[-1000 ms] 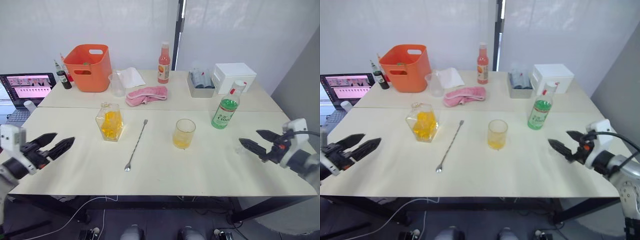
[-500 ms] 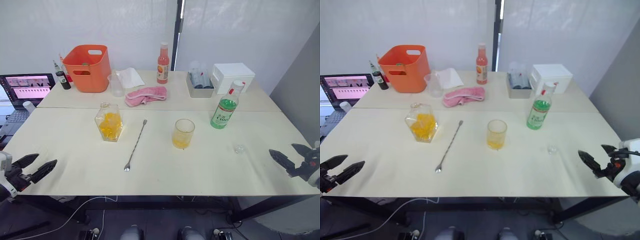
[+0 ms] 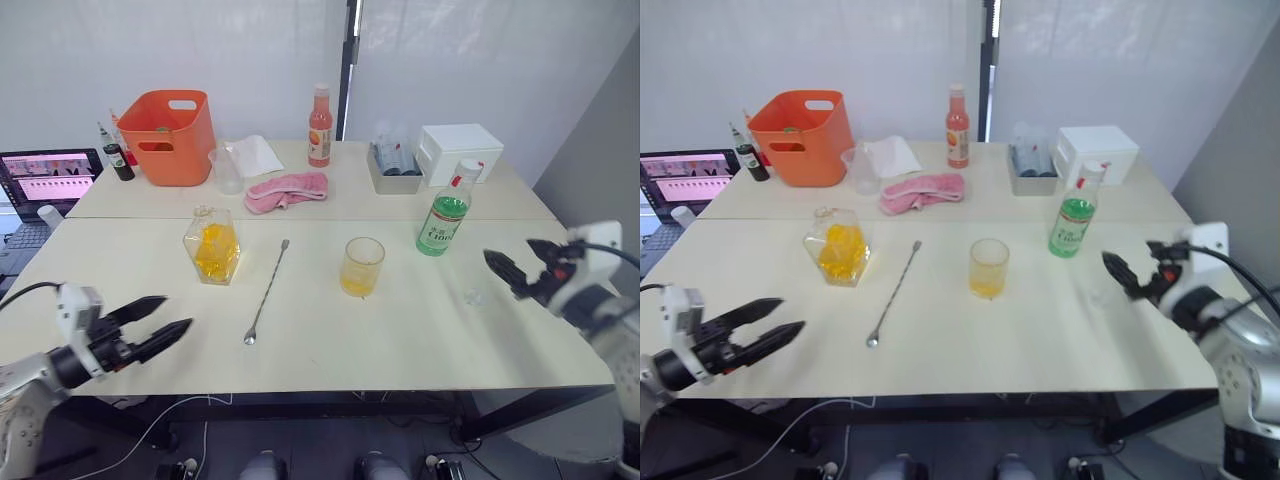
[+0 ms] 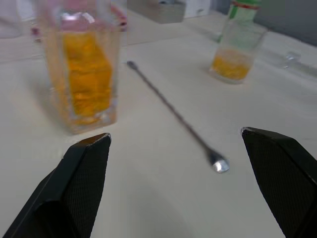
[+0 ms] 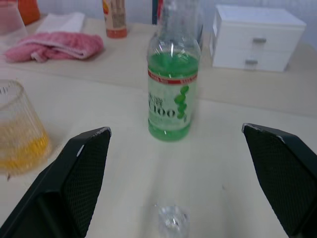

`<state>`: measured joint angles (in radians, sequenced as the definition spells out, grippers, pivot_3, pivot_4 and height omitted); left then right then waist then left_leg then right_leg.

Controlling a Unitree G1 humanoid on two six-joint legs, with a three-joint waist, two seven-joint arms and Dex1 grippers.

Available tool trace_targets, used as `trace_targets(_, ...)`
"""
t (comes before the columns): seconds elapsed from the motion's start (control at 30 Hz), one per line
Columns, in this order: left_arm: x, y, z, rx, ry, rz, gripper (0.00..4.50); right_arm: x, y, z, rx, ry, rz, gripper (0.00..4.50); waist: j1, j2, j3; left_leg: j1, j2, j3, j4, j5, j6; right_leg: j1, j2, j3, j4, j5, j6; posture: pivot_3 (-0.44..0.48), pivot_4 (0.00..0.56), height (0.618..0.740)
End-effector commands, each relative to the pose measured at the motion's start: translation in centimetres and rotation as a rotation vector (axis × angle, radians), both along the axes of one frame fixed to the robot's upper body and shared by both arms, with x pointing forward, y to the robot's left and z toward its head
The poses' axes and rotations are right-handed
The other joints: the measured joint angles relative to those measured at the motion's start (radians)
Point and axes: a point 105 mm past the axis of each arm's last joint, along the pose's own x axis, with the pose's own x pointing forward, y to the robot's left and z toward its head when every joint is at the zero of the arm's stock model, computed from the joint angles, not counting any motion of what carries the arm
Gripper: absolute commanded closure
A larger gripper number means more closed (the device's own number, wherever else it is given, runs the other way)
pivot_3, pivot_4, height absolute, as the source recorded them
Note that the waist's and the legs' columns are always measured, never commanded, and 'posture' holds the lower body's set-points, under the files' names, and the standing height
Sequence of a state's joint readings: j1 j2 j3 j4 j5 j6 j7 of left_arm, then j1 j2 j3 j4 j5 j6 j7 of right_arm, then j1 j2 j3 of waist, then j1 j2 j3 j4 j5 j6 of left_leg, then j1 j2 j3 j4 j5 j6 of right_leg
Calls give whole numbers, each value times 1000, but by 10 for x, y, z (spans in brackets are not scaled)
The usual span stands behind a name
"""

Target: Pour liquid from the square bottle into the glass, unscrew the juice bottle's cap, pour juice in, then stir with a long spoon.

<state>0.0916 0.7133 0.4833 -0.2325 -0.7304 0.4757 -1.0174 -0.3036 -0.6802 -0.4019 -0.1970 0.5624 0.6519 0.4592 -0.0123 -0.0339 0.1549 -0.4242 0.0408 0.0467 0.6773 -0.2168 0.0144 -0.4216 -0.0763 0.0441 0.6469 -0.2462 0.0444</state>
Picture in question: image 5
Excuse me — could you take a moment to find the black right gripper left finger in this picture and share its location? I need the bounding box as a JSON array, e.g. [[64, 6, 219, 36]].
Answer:
[[0, 126, 111, 238]]

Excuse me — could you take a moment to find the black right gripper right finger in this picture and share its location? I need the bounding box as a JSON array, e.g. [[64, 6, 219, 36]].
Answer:
[[241, 122, 317, 238]]

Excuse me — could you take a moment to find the ribbed glass with yellow liquid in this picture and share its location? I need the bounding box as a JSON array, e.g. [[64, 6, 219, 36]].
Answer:
[[0, 79, 52, 176]]

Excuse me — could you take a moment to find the clear bottle with green liquid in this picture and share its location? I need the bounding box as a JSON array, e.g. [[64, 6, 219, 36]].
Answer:
[[147, 0, 202, 142]]

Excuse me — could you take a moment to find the orange and white tube bottle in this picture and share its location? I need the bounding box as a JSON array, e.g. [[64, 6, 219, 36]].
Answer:
[[102, 0, 128, 39]]

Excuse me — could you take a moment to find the small clear glass stopper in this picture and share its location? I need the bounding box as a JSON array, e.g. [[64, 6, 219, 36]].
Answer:
[[157, 204, 191, 238]]

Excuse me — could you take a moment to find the pink towel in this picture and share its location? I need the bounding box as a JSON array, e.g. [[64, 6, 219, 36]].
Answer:
[[4, 31, 105, 63]]

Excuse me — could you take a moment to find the white two-drawer box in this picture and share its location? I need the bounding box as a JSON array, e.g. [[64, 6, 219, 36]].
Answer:
[[210, 4, 307, 73]]

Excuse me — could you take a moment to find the white towel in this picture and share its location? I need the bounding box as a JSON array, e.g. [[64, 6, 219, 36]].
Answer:
[[35, 12, 86, 34]]

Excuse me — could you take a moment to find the clear pink-tinted cup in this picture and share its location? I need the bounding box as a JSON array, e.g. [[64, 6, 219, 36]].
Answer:
[[0, 0, 27, 37]]

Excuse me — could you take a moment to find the orange container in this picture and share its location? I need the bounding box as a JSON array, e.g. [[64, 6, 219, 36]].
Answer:
[[17, 0, 41, 26]]

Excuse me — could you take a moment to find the tall clear plastic container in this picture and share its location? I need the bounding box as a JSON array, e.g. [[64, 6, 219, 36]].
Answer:
[[151, 0, 205, 50]]

